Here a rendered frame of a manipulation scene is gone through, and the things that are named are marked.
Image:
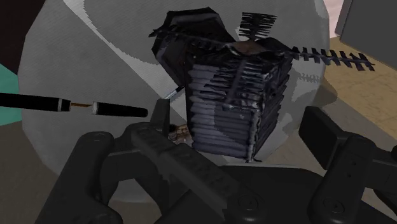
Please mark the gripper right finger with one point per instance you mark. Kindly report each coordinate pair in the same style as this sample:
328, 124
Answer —
344, 173

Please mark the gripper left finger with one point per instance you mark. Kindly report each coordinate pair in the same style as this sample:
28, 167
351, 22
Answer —
93, 173

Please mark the black fountain pen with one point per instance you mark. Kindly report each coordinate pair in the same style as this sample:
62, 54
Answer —
121, 109

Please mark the small brown lumpy object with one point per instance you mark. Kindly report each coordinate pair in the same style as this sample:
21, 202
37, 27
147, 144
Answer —
181, 135

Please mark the round grey table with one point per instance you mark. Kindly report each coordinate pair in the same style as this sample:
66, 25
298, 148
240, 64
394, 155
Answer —
93, 62

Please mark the teal furniture piece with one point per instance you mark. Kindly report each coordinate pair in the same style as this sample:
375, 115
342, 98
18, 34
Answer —
7, 99

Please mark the small black silver pen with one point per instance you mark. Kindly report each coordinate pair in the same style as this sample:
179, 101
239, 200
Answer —
175, 92

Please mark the black ribbed block with spikes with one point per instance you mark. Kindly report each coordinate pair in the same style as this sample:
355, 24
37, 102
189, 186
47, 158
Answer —
226, 102

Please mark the grey cabinet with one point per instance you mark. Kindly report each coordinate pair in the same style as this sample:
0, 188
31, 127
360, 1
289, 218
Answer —
369, 28

